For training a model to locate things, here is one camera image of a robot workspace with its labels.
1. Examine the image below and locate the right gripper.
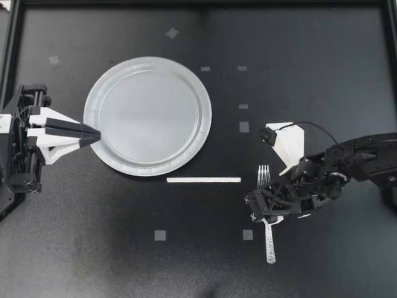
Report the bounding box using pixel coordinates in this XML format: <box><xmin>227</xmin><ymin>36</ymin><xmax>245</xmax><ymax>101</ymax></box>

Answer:
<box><xmin>243</xmin><ymin>154</ymin><xmax>330</xmax><ymax>225</ymax></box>

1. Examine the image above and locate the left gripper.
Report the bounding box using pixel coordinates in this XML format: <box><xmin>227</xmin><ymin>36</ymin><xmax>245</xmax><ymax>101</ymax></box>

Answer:
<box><xmin>7</xmin><ymin>83</ymin><xmax>102</xmax><ymax>195</ymax></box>

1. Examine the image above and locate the silver fork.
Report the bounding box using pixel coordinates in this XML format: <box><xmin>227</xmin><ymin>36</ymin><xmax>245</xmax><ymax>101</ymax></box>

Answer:
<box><xmin>257</xmin><ymin>164</ymin><xmax>279</xmax><ymax>265</ymax></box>

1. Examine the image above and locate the grey round plate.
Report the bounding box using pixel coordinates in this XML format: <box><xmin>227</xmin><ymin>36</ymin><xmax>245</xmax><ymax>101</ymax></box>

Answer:
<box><xmin>83</xmin><ymin>55</ymin><xmax>213</xmax><ymax>178</ymax></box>

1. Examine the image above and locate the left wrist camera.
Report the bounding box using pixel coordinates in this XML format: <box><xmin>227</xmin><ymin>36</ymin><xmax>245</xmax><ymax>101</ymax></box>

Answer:
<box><xmin>0</xmin><ymin>114</ymin><xmax>12</xmax><ymax>135</ymax></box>

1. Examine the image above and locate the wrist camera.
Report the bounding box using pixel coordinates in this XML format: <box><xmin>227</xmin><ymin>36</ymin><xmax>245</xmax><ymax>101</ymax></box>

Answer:
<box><xmin>258</xmin><ymin>122</ymin><xmax>306</xmax><ymax>177</ymax></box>
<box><xmin>0</xmin><ymin>114</ymin><xmax>12</xmax><ymax>135</ymax></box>

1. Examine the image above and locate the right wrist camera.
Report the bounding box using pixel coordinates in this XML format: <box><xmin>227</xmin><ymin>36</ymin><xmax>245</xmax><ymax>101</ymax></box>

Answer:
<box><xmin>258</xmin><ymin>122</ymin><xmax>306</xmax><ymax>177</ymax></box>

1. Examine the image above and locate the black camera cable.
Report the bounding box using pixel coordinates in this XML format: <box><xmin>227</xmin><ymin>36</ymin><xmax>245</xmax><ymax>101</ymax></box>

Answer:
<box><xmin>277</xmin><ymin>121</ymin><xmax>341</xmax><ymax>146</ymax></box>

